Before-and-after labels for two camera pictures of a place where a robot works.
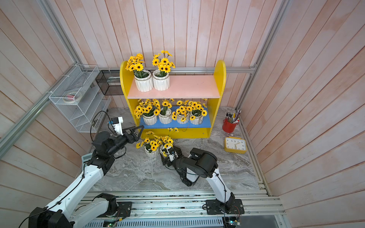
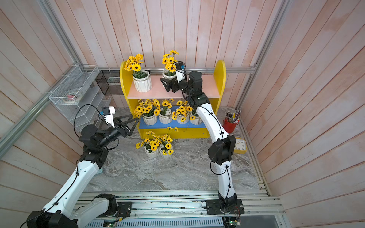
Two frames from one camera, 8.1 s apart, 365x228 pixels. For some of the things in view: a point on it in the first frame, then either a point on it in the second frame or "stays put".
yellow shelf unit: x=187 y=110 stays put
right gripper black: x=169 y=162 -> x=175 y=84
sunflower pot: x=182 y=114 stays put
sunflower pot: x=151 y=144 stays put
